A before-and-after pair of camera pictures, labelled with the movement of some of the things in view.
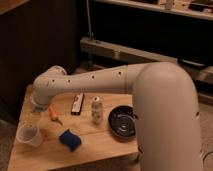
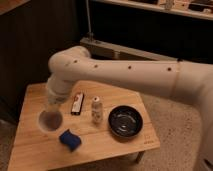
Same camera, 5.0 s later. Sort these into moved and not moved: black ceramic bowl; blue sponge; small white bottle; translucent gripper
Moved: translucent gripper
Not moved: black ceramic bowl; small white bottle; blue sponge
